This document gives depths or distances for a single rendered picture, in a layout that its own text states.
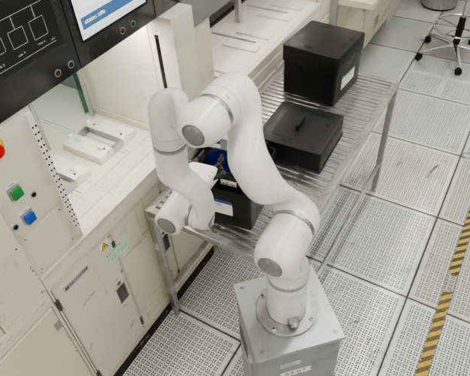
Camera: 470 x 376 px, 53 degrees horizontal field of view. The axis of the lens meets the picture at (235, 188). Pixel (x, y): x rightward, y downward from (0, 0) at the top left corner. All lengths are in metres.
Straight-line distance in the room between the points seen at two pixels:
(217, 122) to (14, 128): 0.59
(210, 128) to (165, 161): 0.28
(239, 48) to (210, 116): 1.60
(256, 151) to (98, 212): 0.82
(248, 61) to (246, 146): 1.40
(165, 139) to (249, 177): 0.23
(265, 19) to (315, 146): 1.15
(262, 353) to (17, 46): 1.05
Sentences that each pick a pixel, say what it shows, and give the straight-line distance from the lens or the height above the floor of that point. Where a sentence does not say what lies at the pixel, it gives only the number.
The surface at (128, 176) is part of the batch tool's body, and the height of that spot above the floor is 0.87.
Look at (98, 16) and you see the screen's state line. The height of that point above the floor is 1.51.
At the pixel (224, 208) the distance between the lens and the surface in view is 1.69.
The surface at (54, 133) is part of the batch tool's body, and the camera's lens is 2.18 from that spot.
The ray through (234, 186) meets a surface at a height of 0.93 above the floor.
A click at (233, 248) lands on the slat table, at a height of 0.76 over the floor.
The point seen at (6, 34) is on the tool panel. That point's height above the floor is 1.59.
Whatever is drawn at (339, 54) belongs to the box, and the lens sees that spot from 2.22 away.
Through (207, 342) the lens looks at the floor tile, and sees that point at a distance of 2.36.
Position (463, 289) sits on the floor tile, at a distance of 2.67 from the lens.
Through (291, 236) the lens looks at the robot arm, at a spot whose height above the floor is 1.18.
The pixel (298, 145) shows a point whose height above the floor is 0.86.
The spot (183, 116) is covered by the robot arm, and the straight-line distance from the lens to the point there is 0.99.
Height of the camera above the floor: 2.08
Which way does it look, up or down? 44 degrees down
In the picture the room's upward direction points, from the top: 4 degrees counter-clockwise
